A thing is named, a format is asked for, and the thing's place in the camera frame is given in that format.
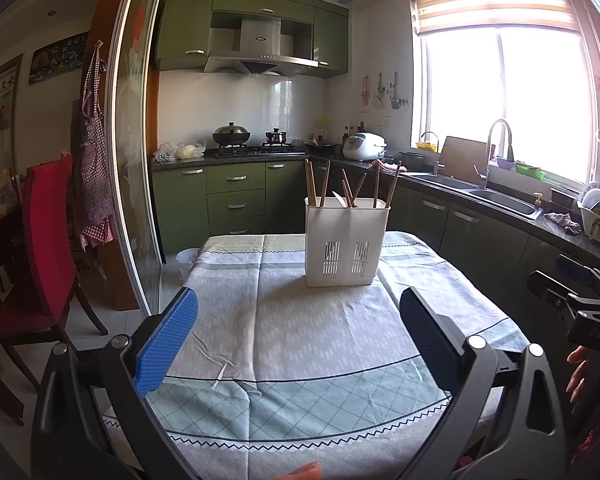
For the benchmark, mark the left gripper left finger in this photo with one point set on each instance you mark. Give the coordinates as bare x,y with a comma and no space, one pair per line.
69,438

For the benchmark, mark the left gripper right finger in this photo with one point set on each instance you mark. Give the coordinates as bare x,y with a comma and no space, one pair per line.
504,419

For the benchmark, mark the dark brown chopstick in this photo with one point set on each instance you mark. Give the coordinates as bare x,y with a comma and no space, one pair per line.
392,187

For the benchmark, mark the white plastic utensil holder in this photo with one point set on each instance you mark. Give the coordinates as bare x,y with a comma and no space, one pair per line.
343,244

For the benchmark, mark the steel kitchen sink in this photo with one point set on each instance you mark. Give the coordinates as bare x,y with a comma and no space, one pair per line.
495,198

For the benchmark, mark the chrome kitchen faucet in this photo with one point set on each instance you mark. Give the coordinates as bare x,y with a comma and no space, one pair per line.
499,145

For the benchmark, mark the person's right hand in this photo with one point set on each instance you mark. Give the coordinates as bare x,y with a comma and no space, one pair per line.
578,358

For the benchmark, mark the person's left hand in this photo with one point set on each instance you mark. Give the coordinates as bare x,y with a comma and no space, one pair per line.
311,471

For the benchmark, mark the white dish rack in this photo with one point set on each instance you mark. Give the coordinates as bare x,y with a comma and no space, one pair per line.
589,204

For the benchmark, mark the red upholstered chair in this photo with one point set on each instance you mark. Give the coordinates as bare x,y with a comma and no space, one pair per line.
36,310

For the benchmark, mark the wooden cutting board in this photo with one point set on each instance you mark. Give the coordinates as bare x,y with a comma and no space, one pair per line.
463,159

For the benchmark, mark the grey patterned tablecloth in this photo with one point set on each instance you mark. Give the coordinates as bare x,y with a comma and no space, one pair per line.
276,374

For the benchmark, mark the white trash bin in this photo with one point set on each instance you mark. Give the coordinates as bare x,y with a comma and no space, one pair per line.
185,260

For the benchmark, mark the white plastic spoon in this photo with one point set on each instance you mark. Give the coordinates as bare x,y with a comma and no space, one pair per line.
342,201

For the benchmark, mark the green lower cabinets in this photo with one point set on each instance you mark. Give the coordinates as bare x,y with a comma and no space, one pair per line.
493,247

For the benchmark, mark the white rice cooker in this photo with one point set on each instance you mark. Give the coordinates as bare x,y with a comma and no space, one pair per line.
364,146

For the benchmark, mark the checkered hanging apron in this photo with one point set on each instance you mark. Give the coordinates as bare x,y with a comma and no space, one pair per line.
94,206

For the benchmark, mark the window roller blind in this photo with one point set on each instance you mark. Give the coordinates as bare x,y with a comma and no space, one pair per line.
430,16

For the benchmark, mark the plastic bag with food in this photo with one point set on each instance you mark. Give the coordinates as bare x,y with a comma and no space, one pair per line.
169,152

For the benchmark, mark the black wok with lid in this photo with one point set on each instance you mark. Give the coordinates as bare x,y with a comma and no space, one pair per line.
231,135

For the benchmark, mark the small black pot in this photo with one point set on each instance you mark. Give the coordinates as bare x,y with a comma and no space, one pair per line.
276,137

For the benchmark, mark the sliding glass door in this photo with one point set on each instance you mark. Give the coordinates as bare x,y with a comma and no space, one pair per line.
125,123

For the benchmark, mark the steel range hood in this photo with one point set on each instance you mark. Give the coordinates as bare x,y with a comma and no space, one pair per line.
256,45

